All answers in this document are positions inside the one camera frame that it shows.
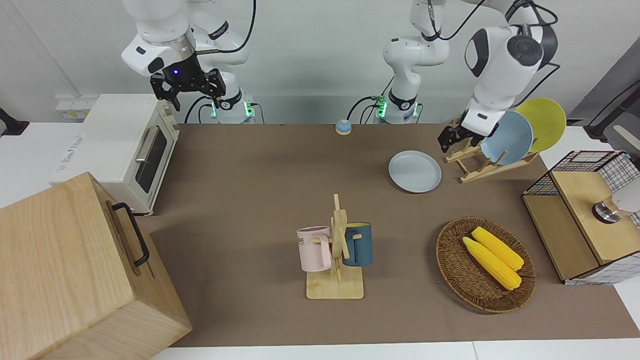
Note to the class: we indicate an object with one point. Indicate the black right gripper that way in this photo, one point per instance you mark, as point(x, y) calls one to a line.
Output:
point(184, 75)

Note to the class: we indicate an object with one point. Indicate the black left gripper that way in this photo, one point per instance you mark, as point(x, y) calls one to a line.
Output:
point(470, 134)

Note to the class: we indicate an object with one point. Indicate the gray plate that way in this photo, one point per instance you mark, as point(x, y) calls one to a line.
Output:
point(415, 171)

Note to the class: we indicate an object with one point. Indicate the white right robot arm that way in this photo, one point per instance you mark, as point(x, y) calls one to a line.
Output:
point(160, 30)

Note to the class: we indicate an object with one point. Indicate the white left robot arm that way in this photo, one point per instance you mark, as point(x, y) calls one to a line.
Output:
point(495, 65)

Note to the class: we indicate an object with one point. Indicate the wooden plate rack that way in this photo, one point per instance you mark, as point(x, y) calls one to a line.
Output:
point(482, 170)

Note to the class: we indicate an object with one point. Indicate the blue plate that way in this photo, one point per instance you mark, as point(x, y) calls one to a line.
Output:
point(510, 137)

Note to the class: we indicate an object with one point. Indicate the yellow plate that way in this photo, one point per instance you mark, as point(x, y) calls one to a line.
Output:
point(547, 120)

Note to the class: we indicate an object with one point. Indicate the white toaster oven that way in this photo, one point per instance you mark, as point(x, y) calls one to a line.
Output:
point(110, 145)

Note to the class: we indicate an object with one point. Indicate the blue service bell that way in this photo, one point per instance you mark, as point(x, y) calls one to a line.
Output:
point(343, 128)

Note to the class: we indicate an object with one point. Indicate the brown table mat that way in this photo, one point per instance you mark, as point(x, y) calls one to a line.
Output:
point(260, 175)

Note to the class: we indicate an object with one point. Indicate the yellow corn cob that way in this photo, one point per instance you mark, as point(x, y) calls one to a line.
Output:
point(492, 265)
point(497, 247)

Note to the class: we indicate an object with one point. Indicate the dark blue mug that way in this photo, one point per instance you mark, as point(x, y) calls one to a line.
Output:
point(360, 247)

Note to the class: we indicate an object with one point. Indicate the brown wicker basket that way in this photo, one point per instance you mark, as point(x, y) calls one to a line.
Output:
point(470, 285)

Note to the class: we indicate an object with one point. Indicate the black stand with gray panel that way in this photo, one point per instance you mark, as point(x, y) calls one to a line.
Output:
point(610, 100)

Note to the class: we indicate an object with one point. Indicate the pink mug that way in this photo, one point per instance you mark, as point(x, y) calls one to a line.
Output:
point(315, 250)

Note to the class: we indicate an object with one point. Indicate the wooden mug tree stand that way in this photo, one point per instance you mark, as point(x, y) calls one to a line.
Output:
point(337, 285)

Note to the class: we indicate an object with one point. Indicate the large wooden box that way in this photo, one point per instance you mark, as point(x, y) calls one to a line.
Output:
point(65, 280)

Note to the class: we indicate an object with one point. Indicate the white wall power socket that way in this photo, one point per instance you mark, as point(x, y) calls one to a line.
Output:
point(75, 109)

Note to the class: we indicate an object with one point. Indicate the black camera stand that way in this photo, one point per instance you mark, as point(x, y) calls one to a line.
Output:
point(10, 125)

